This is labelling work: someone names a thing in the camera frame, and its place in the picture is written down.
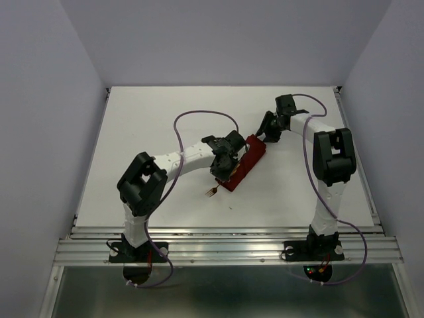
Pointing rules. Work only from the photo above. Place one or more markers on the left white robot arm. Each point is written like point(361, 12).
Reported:
point(141, 187)

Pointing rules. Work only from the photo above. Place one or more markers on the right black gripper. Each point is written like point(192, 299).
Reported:
point(271, 136)

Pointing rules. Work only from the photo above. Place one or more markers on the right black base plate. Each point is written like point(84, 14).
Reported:
point(301, 251)

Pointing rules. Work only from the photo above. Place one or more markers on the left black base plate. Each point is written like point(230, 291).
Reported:
point(121, 253)

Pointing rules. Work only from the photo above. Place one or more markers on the right aluminium table edge rail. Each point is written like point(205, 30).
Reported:
point(365, 185)

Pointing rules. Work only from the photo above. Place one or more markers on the dark red cloth napkin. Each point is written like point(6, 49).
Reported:
point(256, 151)

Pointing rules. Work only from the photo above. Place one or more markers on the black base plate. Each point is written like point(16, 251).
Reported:
point(301, 251)
point(121, 253)

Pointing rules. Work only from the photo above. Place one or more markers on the gold spoon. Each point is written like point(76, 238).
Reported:
point(236, 170)

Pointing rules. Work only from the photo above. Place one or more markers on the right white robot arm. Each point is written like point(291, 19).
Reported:
point(330, 168)

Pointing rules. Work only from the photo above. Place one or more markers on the aluminium mounting rail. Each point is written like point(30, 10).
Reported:
point(255, 246)

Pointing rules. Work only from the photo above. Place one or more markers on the gold fork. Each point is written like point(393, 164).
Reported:
point(213, 191)

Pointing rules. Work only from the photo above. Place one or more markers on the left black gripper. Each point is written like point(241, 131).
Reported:
point(225, 175)

